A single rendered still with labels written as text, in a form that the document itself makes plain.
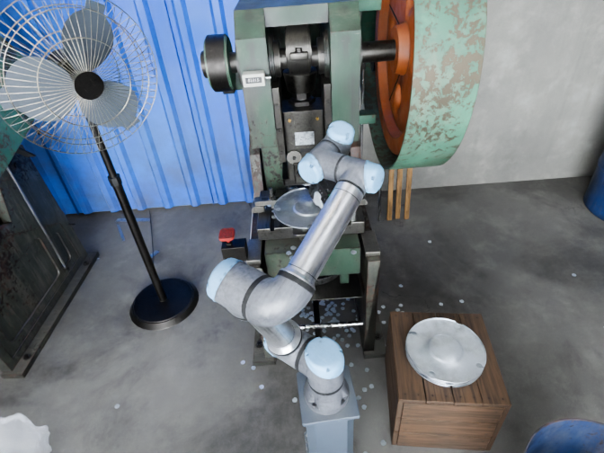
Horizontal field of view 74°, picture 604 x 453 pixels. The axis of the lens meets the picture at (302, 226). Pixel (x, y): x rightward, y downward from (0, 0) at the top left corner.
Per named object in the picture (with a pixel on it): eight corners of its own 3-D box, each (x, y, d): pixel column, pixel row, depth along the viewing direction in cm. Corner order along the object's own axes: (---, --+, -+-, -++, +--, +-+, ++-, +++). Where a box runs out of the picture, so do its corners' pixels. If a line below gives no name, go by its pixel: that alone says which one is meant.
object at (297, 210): (274, 190, 175) (274, 189, 175) (341, 186, 174) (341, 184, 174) (272, 231, 152) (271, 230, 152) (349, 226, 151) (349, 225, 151)
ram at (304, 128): (326, 182, 156) (324, 109, 138) (288, 185, 157) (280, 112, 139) (324, 162, 170) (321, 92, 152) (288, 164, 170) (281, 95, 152)
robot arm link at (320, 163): (328, 168, 99) (350, 145, 105) (292, 157, 105) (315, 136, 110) (332, 192, 105) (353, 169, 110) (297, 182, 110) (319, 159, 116)
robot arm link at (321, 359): (331, 401, 122) (330, 376, 113) (296, 378, 128) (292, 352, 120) (351, 371, 129) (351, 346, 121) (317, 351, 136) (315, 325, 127)
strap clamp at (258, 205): (289, 210, 176) (288, 190, 169) (252, 213, 176) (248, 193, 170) (289, 202, 180) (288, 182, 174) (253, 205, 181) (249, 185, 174)
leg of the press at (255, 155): (277, 364, 196) (250, 215, 141) (253, 366, 196) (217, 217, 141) (279, 244, 269) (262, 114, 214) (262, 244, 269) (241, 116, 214)
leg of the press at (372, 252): (386, 357, 195) (403, 204, 140) (363, 359, 195) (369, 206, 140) (359, 237, 268) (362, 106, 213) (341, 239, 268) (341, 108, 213)
